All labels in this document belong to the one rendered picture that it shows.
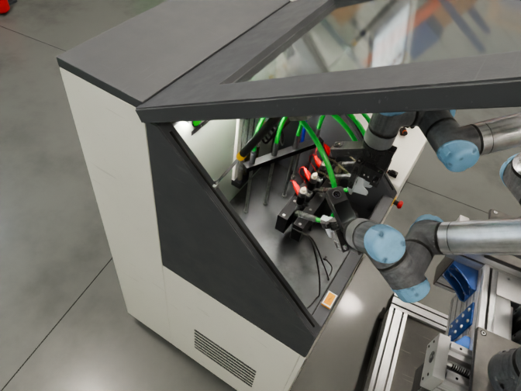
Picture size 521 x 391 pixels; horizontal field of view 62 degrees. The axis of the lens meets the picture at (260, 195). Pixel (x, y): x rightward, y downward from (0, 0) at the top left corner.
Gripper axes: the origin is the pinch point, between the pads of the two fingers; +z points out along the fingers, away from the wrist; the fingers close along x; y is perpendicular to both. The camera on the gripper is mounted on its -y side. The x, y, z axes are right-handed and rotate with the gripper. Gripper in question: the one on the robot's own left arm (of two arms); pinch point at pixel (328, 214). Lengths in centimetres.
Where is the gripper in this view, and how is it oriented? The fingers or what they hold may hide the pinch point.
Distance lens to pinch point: 123.2
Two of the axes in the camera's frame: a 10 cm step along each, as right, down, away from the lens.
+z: -1.9, -0.8, 9.8
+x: 9.2, -3.6, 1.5
